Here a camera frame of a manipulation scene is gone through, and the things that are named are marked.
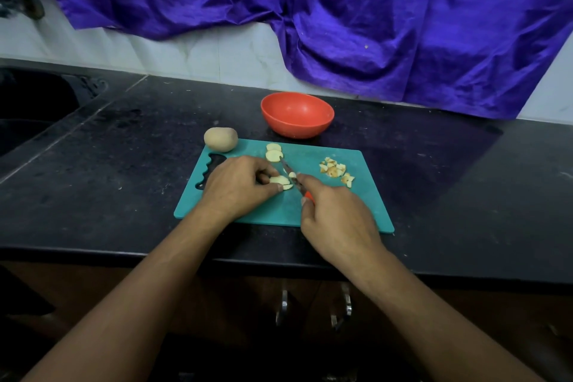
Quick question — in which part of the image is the dark kitchen sink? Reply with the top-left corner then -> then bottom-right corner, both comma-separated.
0,68 -> 109,156

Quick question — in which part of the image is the orange bowl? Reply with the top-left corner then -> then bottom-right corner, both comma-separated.
260,91 -> 336,140

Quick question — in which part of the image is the whole brown potato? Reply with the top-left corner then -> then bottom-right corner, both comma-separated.
203,127 -> 240,153

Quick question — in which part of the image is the metal cabinet handle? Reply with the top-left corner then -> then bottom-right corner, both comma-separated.
276,286 -> 290,325
331,283 -> 354,329

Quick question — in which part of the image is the purple cloth curtain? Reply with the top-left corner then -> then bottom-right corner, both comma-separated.
29,0 -> 573,121

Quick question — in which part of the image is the teal plastic cutting board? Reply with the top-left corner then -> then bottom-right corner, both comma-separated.
174,143 -> 396,234

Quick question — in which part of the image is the pile of diced apple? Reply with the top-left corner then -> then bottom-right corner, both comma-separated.
319,157 -> 356,189

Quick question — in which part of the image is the red-handled kitchen knife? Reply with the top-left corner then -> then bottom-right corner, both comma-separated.
280,161 -> 316,207

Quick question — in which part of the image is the person's left forearm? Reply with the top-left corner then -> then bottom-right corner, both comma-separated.
22,205 -> 225,382

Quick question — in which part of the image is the person's right hand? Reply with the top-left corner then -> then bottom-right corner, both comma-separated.
295,173 -> 386,266

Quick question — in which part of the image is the person's left hand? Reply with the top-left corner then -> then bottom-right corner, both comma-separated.
195,155 -> 288,221

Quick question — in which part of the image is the person's right forearm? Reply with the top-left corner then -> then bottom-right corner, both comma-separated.
351,245 -> 547,382

